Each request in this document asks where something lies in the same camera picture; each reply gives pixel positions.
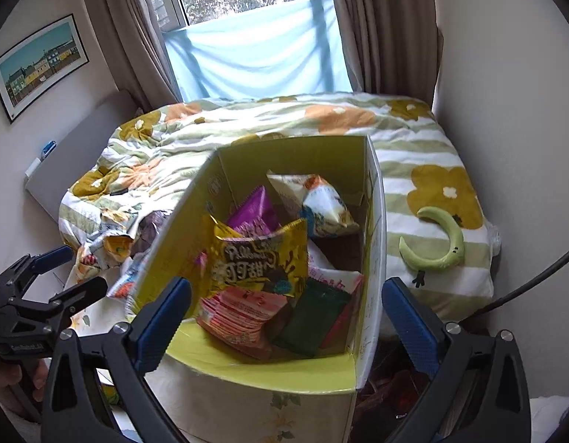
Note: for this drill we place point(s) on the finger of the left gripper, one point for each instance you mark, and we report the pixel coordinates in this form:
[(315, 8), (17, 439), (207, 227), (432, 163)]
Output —
[(39, 258), (59, 310)]

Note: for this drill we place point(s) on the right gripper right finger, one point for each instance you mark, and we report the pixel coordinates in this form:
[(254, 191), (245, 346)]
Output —
[(477, 388)]

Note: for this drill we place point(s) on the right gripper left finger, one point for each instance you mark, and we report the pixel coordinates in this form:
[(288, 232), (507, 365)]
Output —
[(74, 407)]

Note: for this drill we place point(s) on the pink striped snack packet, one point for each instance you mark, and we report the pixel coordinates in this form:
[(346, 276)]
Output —
[(237, 317)]

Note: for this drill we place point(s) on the gold yellow snack packet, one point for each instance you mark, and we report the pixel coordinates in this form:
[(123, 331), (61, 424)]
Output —
[(276, 263)]

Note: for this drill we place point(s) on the blue orange shrimp snack packet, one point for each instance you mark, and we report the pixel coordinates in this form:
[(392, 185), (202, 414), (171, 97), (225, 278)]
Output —
[(130, 270)]

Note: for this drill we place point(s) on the person's left hand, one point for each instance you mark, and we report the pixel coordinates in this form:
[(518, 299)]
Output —
[(11, 375)]

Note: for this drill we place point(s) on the silver orange snack packet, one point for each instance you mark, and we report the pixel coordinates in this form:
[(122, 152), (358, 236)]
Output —
[(107, 247)]

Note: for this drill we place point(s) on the dark brown snack packet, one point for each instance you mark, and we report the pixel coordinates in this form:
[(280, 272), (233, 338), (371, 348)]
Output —
[(148, 230)]

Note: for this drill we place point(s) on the grey headboard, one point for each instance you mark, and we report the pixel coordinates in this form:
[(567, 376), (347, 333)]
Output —
[(77, 152)]

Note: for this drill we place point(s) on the green banana plush toy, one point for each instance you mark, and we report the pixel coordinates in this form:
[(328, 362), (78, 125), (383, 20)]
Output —
[(435, 254)]

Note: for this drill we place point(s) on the floral striped duvet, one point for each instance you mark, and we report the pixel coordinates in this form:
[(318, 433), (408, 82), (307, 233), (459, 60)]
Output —
[(150, 160)]

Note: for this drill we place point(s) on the framed houses picture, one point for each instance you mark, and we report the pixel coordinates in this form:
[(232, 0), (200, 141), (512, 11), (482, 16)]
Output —
[(38, 62)]

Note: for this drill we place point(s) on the purple snack packet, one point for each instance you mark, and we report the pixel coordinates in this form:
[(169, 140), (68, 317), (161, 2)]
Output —
[(256, 216)]

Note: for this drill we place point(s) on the dark green snack packet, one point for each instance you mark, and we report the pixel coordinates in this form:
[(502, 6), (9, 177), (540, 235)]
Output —
[(312, 318)]

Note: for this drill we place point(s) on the green cardboard box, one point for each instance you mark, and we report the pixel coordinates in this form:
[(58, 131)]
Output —
[(223, 395)]

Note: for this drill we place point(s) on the left brown curtain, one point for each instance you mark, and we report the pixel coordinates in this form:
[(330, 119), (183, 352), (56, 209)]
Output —
[(131, 43)]

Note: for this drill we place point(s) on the brown curtain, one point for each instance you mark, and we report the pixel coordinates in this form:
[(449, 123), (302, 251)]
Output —
[(391, 47), (131, 43)]

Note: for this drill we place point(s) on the white orange pyramid snack packet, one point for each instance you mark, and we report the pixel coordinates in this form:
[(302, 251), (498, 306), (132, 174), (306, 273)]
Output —
[(313, 198)]

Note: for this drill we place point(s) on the light blue window cloth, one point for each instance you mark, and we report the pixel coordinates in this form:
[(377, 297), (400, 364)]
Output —
[(285, 49)]

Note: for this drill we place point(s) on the right brown curtain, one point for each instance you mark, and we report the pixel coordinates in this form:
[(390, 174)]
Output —
[(391, 47)]

